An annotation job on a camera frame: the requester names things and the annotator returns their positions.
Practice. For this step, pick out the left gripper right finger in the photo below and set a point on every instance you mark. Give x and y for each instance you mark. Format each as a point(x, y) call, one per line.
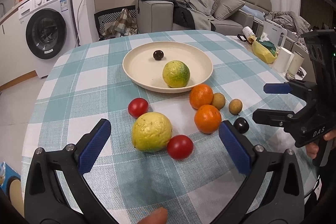
point(272, 191)

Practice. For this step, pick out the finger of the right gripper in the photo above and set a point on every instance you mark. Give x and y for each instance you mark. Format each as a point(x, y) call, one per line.
point(299, 88)
point(293, 123)

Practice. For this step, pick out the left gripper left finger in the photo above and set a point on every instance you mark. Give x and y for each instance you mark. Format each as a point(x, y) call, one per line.
point(56, 191)

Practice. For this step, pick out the dark grape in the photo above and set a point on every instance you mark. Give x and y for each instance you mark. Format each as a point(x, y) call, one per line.
point(241, 125)
point(158, 55)

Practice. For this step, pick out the brown longan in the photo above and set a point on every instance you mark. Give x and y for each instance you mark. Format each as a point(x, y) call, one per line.
point(218, 101)
point(235, 107)

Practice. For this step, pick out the orange mandarin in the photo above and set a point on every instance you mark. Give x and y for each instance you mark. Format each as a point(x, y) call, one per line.
point(207, 119)
point(200, 95)

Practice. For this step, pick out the red cherry tomato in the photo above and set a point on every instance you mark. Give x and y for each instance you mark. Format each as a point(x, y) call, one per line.
point(137, 107)
point(180, 147)

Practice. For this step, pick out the person's right hand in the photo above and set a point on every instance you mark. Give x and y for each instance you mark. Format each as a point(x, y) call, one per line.
point(312, 148)

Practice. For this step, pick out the person's left hand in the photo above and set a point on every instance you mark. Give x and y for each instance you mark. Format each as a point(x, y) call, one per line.
point(159, 216)

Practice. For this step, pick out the white paper cup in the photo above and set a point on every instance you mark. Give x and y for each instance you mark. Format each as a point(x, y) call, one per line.
point(295, 63)

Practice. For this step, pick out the yellow plastic bag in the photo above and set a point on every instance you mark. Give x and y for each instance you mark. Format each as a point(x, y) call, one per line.
point(265, 50)

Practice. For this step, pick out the grey sofa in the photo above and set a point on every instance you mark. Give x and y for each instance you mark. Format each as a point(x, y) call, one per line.
point(203, 11)

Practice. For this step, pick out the grey cushion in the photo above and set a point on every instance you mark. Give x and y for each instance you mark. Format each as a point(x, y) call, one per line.
point(226, 8)

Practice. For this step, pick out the green yellow guava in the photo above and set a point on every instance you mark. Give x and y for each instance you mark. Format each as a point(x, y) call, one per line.
point(176, 74)

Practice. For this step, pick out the teal checkered tablecloth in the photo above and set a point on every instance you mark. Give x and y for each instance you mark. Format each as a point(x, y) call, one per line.
point(88, 83)

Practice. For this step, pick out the black clothes pile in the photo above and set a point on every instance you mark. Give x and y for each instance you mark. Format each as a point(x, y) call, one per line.
point(163, 15)

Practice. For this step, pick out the cream round plate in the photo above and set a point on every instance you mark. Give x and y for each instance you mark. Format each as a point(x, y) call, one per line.
point(140, 66)

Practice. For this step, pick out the plaid cloth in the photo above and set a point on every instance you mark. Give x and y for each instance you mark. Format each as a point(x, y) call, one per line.
point(125, 25)

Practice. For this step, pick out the white washing machine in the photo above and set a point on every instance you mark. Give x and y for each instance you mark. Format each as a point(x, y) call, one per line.
point(50, 31)

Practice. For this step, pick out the black laundry basket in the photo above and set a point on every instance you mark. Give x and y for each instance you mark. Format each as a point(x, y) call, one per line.
point(106, 18)

